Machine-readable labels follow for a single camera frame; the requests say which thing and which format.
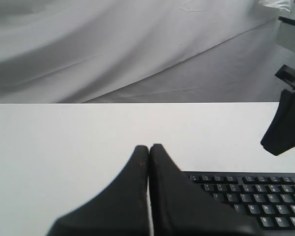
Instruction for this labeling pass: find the grey backdrop cloth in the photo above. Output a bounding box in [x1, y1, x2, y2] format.
[0, 0, 295, 103]

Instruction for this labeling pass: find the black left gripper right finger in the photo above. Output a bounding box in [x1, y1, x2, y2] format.
[149, 144, 262, 236]

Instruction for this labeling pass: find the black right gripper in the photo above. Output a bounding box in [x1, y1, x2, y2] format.
[261, 64, 295, 156]

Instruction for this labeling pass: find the black acer keyboard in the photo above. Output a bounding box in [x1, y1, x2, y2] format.
[185, 172, 295, 236]

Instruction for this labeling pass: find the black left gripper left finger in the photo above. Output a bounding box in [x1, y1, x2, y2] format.
[48, 146, 149, 236]

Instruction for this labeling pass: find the white box with black lid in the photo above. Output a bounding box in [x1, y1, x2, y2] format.
[276, 16, 295, 53]

